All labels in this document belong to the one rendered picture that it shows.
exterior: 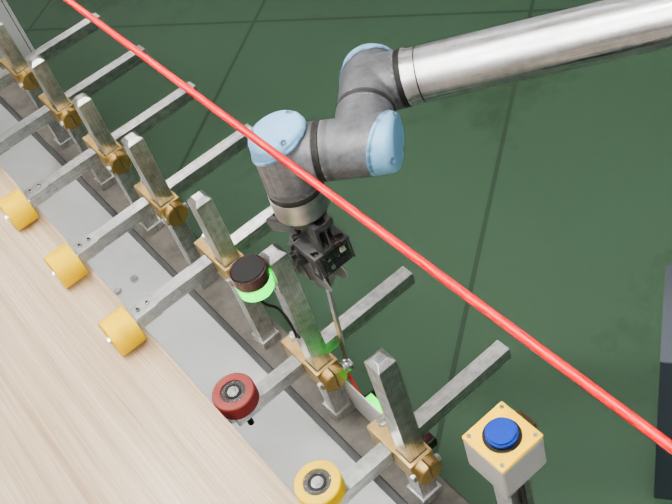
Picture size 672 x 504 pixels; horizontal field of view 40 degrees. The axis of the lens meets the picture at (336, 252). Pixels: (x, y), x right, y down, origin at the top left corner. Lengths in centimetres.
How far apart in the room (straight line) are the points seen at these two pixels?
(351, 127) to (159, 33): 307
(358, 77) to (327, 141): 13
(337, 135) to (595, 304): 158
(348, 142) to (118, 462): 72
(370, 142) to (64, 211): 146
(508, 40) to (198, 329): 110
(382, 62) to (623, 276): 157
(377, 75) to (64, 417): 86
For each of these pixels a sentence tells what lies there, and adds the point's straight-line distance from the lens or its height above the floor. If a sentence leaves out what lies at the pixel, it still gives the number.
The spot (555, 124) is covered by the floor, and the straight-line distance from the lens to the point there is 330.
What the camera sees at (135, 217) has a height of 95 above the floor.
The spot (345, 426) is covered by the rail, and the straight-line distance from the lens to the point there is 180.
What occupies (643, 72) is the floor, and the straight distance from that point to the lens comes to 348.
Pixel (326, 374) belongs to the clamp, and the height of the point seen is 87.
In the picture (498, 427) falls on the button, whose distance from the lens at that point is 114.
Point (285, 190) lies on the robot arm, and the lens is 137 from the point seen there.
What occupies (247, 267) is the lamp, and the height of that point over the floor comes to 118.
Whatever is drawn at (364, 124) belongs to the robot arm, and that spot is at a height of 137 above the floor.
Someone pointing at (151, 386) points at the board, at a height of 90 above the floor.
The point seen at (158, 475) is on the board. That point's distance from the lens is 164.
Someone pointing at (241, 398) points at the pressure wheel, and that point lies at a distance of 165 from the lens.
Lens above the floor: 221
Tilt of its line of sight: 47 degrees down
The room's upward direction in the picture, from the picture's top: 20 degrees counter-clockwise
